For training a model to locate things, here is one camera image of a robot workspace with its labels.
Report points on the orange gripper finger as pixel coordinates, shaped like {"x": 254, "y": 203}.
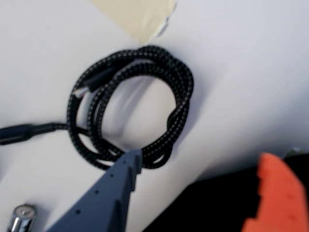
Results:
{"x": 280, "y": 200}

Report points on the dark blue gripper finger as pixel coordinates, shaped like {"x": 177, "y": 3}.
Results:
{"x": 101, "y": 205}

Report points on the black fabric bag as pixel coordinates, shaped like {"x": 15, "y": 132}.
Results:
{"x": 205, "y": 205}

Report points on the black silver AA battery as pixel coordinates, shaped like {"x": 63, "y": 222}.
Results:
{"x": 23, "y": 215}

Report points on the long beige masking tape strip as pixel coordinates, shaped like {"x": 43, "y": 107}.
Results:
{"x": 135, "y": 17}

